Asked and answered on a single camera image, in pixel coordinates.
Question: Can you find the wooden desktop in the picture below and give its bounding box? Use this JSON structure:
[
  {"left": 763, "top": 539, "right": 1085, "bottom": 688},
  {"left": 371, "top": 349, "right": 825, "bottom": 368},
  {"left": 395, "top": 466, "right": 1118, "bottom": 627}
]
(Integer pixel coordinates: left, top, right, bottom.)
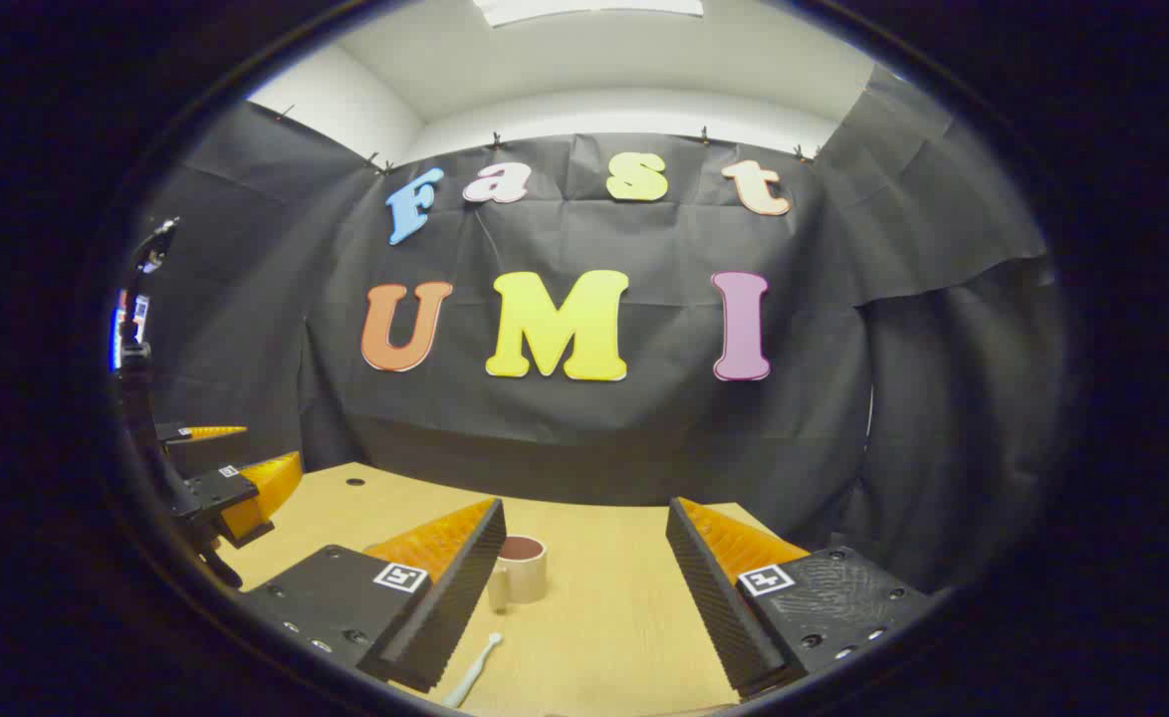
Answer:
[{"left": 216, "top": 461, "right": 815, "bottom": 717}]

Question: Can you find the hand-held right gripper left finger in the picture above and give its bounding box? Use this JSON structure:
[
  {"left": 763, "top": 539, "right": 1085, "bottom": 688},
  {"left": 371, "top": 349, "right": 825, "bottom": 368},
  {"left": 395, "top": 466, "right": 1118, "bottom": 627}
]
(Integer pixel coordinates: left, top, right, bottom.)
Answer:
[{"left": 241, "top": 498, "right": 508, "bottom": 693}]

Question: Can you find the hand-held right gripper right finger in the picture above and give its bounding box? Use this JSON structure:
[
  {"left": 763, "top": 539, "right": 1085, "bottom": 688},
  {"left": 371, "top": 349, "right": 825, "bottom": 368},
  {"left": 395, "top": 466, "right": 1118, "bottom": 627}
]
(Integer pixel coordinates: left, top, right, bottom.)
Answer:
[{"left": 666, "top": 496, "right": 934, "bottom": 698}]

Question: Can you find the white toothbrush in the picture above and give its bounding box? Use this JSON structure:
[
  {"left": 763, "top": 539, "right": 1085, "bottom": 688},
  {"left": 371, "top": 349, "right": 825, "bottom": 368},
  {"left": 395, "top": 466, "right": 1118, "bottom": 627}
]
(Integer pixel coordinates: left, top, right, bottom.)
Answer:
[{"left": 442, "top": 632, "right": 503, "bottom": 710}]

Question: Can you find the ceiling light panel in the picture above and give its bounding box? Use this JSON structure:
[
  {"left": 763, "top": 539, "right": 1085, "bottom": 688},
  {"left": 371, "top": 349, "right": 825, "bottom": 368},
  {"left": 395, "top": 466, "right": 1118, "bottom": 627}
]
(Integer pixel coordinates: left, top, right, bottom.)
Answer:
[{"left": 473, "top": 0, "right": 705, "bottom": 28}]

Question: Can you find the beige cup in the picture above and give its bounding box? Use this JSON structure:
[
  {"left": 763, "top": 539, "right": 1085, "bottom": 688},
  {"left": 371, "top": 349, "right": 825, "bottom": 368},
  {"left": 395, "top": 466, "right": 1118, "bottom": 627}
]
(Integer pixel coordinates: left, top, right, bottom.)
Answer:
[{"left": 488, "top": 535, "right": 549, "bottom": 611}]

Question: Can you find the black backdrop cloth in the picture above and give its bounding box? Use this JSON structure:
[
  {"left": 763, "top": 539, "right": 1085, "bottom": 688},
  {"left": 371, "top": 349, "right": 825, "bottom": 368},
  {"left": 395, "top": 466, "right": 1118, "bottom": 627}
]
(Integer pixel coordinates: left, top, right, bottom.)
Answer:
[{"left": 121, "top": 65, "right": 1068, "bottom": 598}]

